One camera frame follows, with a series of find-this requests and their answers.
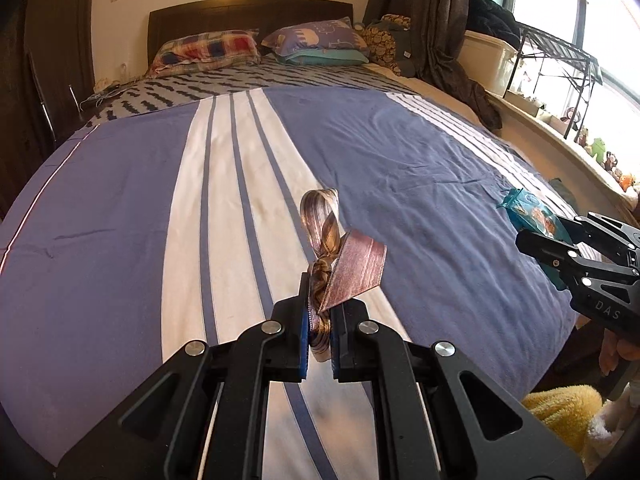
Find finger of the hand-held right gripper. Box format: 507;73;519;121
515;229;640;297
557;211;640;251

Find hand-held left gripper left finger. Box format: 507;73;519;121
52;272;311;480

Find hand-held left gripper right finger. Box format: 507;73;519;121
330;300;586;480

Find teal snack packet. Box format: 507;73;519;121
496;187;573;291

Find pink brown ribbon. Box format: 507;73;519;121
299;187;388;363

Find person's right hand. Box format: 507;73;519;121
600;331;640;378

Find yellow fluffy blanket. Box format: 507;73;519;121
520;385;603;453

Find white plush cloth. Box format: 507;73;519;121
585;400;633;466

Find blue white striped bedspread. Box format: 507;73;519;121
0;85;583;480

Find black metal rack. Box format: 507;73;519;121
502;20;601;141

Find white storage box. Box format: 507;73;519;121
460;30;518;98

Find black jacket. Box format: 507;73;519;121
467;0;522;38

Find dark brown curtain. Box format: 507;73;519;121
362;0;503;131

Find brown patterned cushion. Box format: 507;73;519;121
357;14;412;68

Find grey zigzag bed sheet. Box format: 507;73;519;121
82;57;426;128

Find teal pillow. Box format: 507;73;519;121
277;49;371;67

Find plaid pillow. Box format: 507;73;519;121
147;30;262;76

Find purple printed pillow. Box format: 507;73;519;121
261;16;371;58

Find dark wooden headboard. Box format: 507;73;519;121
147;0;354;68

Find dark wooden wardrobe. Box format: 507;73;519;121
0;0;96;216

